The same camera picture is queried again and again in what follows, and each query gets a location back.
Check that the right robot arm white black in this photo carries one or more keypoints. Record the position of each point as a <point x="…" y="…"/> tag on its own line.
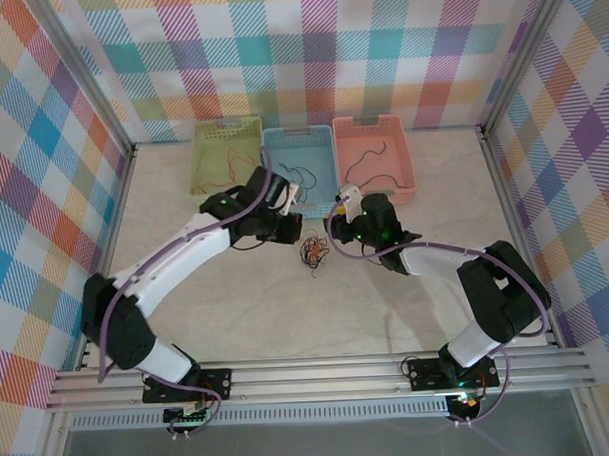
<point x="431" y="261"/>

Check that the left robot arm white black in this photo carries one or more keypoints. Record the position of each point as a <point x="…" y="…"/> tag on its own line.
<point x="185" y="252"/>

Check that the pink perforated plastic basket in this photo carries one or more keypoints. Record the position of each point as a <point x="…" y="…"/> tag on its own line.
<point x="377" y="165"/>

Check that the light blue perforated plastic basket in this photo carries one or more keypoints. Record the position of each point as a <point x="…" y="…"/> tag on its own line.
<point x="322" y="162"/>

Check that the light green perforated plastic basket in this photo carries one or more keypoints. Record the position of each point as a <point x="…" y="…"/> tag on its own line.
<point x="217" y="161"/>

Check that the aluminium side rail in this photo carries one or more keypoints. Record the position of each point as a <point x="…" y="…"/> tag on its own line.
<point x="117" y="204"/>
<point x="517" y="230"/>

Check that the aluminium mounting rail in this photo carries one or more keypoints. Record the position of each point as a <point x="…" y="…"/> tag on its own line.
<point x="314" y="375"/>

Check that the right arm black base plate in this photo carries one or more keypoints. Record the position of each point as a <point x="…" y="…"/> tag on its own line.
<point x="424" y="374"/>

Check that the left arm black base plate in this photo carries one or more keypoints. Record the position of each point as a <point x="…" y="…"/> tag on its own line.
<point x="215" y="381"/>

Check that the aluminium frame post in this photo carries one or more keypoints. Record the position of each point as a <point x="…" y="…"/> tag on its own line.
<point x="522" y="55"/>
<point x="86" y="80"/>

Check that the aluminium frame leg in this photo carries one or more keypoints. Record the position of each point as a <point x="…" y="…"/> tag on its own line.
<point x="54" y="442"/>
<point x="589" y="423"/>

